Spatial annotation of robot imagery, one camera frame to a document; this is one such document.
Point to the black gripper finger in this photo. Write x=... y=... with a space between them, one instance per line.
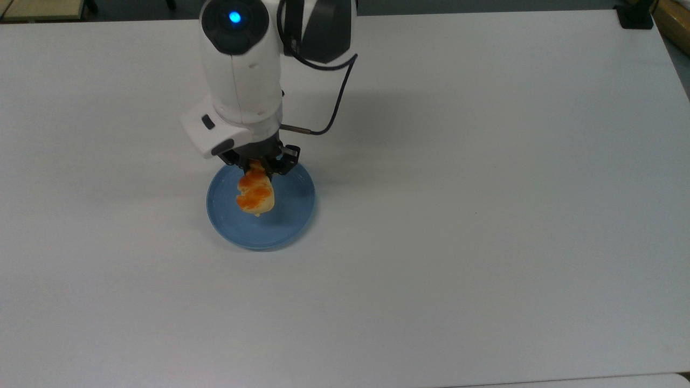
x=272 y=167
x=250 y=166

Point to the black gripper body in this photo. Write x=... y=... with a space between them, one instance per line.
x=269 y=150

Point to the orange glazed bread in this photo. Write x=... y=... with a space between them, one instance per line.
x=256 y=194

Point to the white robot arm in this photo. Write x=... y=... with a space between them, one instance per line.
x=242 y=81

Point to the blue round plate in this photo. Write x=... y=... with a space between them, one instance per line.
x=291 y=215

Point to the wooden desk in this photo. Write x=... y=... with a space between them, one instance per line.
x=40 y=8

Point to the black clamp stand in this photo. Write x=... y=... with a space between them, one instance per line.
x=635 y=16

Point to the wooden board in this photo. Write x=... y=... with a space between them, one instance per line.
x=674 y=21

